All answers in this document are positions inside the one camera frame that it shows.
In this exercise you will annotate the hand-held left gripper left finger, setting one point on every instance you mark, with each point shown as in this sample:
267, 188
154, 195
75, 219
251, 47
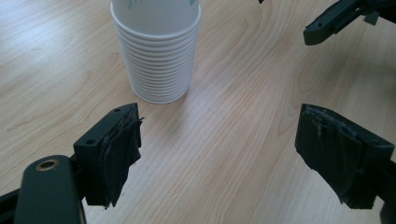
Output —
102, 149

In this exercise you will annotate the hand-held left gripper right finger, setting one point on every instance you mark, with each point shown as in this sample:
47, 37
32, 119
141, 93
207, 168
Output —
339, 155

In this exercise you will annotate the stack of white paper cups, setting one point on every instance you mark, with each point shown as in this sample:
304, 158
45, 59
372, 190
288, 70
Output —
157, 53

